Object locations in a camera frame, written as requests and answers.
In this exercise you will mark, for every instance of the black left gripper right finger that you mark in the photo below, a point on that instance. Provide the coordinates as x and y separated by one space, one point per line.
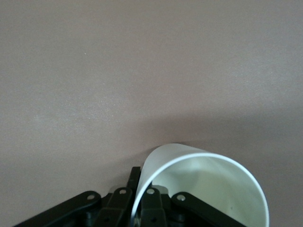
151 205

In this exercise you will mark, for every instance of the white plastic cup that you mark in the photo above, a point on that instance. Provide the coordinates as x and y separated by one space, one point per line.
213 179

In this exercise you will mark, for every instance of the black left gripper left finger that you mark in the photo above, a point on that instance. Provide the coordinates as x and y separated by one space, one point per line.
118 203

